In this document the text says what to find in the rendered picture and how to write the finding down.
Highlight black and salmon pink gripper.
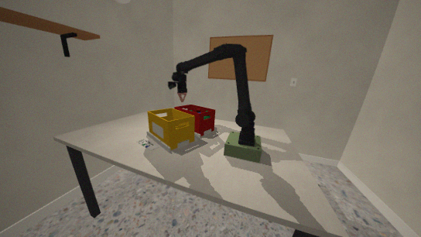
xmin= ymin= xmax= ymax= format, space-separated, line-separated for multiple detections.
xmin=177 ymin=82 xmax=187 ymax=102

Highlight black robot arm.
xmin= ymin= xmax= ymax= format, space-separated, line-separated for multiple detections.
xmin=168 ymin=43 xmax=255 ymax=146

